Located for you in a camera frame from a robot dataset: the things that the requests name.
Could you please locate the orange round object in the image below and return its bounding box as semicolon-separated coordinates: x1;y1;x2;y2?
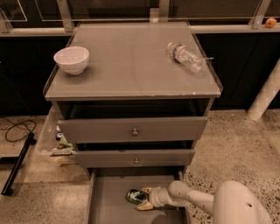
265;17;277;28

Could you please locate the black cable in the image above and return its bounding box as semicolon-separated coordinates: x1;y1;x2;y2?
0;116;37;144

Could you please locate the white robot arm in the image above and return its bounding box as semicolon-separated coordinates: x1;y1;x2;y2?
136;180;272;224

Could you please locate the metal railing frame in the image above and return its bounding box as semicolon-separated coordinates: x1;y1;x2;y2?
0;0;278;36

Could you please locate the black floor stand bar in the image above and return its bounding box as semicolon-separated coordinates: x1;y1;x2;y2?
1;132;36;196

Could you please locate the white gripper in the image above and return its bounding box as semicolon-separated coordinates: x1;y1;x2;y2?
136;187;170;211

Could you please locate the white ceramic bowl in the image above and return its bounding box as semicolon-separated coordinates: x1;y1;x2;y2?
53;46;89;75

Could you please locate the green soda can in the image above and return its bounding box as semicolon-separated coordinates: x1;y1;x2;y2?
126;189;149;206

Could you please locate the grey middle drawer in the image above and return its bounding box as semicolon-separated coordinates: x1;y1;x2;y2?
74;149;195;168

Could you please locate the grey top drawer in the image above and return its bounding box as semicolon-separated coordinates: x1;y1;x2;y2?
58;116;207;144

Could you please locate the clear plastic water bottle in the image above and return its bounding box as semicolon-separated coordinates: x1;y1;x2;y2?
168;43;203;73

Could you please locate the clear plastic storage bin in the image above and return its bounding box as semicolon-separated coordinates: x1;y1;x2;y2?
33;108;76;167

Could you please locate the grey drawer cabinet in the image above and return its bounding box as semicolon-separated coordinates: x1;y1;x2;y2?
43;21;224;178

